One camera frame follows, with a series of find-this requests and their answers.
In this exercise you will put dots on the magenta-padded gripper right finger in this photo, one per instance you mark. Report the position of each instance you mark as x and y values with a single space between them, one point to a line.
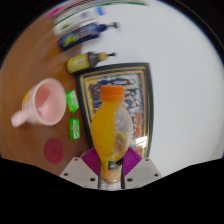
144 170

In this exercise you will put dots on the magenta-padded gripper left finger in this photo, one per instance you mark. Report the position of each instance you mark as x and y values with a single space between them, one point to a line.
76 170

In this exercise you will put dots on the orange-capped juice bottle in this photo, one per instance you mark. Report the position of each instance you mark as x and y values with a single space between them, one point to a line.
110 133

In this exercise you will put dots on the flat round red coaster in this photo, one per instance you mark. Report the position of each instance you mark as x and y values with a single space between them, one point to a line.
54 151

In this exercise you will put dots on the framed group photo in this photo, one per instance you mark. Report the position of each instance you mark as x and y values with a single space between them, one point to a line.
140 100

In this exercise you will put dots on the pink mug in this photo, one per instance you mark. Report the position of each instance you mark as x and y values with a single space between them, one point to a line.
46 103

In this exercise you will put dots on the dark bottle with yellow label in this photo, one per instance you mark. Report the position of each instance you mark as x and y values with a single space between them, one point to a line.
81 61

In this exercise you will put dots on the dark blue pump bottle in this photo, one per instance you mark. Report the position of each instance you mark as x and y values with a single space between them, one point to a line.
80 35

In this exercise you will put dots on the white shampoo bottle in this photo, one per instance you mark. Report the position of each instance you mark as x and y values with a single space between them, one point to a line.
71 23

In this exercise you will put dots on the tall white printed box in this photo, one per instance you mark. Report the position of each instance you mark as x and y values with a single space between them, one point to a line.
100 7

